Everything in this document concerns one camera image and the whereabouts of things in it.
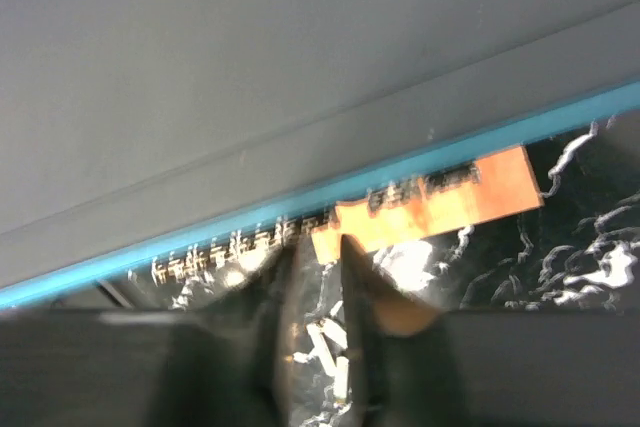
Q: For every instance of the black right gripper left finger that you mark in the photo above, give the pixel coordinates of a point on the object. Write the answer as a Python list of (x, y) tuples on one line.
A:
[(247, 346)]

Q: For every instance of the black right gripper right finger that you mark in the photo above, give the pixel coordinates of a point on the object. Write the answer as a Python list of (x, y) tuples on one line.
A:
[(390, 383)]

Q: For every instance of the wooden board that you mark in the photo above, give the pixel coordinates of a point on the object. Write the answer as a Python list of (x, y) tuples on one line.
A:
[(499, 185)]

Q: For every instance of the dark grey network switch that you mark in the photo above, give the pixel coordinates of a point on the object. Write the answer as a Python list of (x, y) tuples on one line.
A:
[(130, 127)]

